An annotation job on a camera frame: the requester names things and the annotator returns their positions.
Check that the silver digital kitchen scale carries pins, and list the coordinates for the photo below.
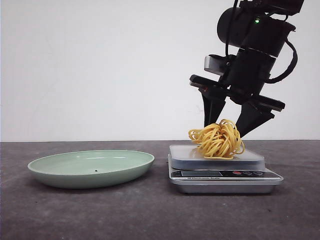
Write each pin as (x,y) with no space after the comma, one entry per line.
(246,173)

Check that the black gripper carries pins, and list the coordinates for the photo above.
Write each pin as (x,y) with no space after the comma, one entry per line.
(243,82)

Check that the light green shallow plate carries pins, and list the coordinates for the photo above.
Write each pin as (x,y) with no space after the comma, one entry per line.
(91,168)

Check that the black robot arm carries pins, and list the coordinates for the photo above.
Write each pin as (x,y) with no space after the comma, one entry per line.
(249,26)

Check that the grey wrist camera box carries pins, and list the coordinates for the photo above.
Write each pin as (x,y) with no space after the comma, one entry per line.
(217,64)

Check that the yellow vermicelli noodle bundle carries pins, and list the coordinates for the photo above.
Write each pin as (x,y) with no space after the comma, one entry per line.
(218,140)

